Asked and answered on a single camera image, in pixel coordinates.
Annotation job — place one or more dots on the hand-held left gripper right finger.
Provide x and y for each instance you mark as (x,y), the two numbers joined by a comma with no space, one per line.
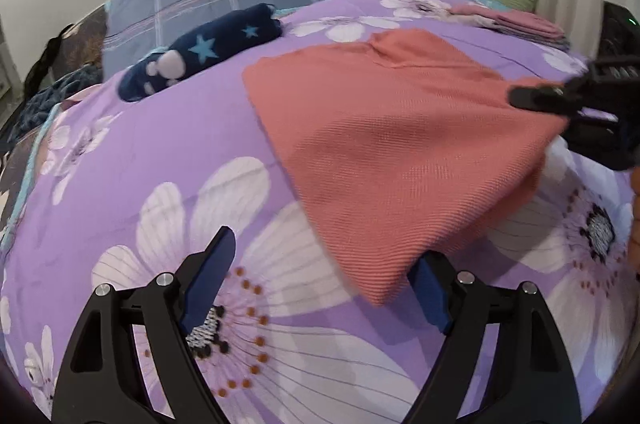
(430,291)

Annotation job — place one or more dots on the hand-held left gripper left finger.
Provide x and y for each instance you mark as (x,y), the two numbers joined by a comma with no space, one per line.
(210,276)

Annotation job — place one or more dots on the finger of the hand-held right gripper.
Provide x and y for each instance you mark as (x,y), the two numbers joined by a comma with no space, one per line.
(540,97)
(592,138)

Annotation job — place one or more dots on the coral pink knit shirt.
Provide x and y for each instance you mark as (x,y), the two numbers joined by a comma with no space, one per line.
(390,143)

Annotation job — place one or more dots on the stack of pink folded clothes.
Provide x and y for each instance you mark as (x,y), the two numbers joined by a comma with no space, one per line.
(520,23)

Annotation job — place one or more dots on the person's right hand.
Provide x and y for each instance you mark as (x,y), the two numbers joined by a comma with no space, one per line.
(636,214)

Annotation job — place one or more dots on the black device with green light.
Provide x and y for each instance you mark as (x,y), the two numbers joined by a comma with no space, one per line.
(620,31)

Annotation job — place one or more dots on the purple floral bedsheet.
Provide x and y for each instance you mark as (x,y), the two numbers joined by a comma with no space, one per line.
(125,153)

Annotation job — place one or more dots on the light blue cloth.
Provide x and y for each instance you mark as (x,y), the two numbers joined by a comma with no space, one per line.
(35,158)

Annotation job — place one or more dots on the navy star paw print blanket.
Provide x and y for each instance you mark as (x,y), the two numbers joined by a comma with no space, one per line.
(200,48)

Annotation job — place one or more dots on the dark teal fleece blanket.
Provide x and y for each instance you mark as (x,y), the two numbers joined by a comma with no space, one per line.
(55,98)

